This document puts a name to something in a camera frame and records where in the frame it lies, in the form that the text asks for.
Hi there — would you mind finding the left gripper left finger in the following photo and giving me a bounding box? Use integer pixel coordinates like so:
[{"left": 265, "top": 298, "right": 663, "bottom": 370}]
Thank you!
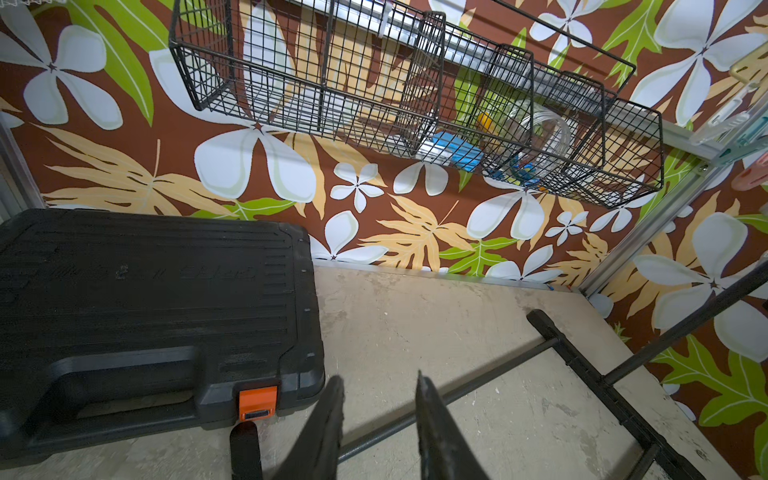
[{"left": 273, "top": 375, "right": 345, "bottom": 479}]

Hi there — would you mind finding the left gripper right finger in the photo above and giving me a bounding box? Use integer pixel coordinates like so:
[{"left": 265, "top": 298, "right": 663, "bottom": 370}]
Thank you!
[{"left": 415, "top": 371, "right": 488, "bottom": 479}]

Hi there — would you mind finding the black metal clothes rack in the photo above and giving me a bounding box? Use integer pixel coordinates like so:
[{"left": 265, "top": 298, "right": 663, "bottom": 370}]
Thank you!
[{"left": 338, "top": 261, "right": 767, "bottom": 479}]

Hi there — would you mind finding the cream clip hanger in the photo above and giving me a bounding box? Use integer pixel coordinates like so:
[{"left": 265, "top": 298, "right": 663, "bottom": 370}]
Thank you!
[{"left": 690, "top": 42, "right": 767, "bottom": 191}]

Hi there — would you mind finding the black plastic tool case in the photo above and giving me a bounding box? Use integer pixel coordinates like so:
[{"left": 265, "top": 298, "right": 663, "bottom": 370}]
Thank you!
[{"left": 1, "top": 209, "right": 325, "bottom": 468}]

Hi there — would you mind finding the blue object in basket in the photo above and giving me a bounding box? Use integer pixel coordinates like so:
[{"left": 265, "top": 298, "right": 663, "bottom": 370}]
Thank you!
[{"left": 416, "top": 131, "right": 484, "bottom": 172}]

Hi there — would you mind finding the clear plastic jar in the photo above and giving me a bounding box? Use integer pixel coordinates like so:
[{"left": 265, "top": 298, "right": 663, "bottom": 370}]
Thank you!
[{"left": 477, "top": 100, "right": 574, "bottom": 188}]

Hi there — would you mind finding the black wire wall basket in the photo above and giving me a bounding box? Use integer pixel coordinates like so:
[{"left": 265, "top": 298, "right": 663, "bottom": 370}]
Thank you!
[{"left": 169, "top": 1, "right": 664, "bottom": 208}]

